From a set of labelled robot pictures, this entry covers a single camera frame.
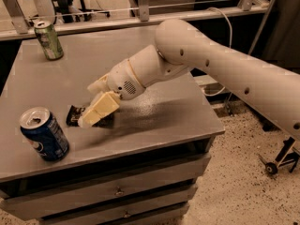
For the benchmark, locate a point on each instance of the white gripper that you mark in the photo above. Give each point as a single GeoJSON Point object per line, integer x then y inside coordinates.
{"type": "Point", "coordinates": [122, 77]}

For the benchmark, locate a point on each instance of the dark chocolate rxbar wrapper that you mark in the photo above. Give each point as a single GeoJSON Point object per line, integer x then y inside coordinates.
{"type": "Point", "coordinates": [75, 113]}

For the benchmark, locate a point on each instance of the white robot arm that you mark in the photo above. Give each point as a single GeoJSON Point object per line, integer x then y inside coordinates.
{"type": "Point", "coordinates": [272, 91]}

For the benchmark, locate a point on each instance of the blue pepsi can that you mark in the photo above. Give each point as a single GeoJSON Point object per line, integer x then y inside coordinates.
{"type": "Point", "coordinates": [40, 127]}

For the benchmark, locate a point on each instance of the green soda can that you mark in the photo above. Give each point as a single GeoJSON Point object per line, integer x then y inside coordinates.
{"type": "Point", "coordinates": [48, 39]}

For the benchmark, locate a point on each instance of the grey drawer cabinet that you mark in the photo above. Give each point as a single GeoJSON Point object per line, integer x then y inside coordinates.
{"type": "Point", "coordinates": [139, 167]}

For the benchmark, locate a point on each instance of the black office chair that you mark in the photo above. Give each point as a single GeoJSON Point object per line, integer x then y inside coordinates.
{"type": "Point", "coordinates": [70, 9]}

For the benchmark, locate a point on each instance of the black wheeled cart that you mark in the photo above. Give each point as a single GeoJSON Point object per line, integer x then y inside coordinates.
{"type": "Point", "coordinates": [288, 155]}

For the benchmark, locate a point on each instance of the white cylinder post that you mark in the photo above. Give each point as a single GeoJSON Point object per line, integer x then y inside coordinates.
{"type": "Point", "coordinates": [45, 10]}

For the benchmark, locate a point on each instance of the grey metal rail frame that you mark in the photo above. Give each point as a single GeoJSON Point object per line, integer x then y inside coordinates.
{"type": "Point", "coordinates": [23, 27]}

